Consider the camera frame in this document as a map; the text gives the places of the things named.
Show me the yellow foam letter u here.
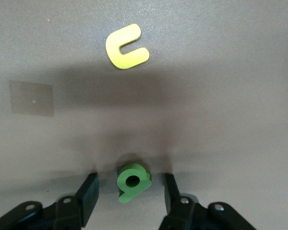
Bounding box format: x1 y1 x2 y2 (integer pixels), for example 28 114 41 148
105 23 150 70

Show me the brown tape square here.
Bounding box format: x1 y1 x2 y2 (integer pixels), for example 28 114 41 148
9 80 55 117

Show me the green foam letter b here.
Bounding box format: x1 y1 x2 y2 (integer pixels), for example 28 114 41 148
117 163 152 204

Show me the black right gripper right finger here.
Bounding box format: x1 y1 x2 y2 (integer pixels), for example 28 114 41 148
158 173 257 230

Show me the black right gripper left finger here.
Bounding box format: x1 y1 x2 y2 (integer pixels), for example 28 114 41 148
0 172 99 230

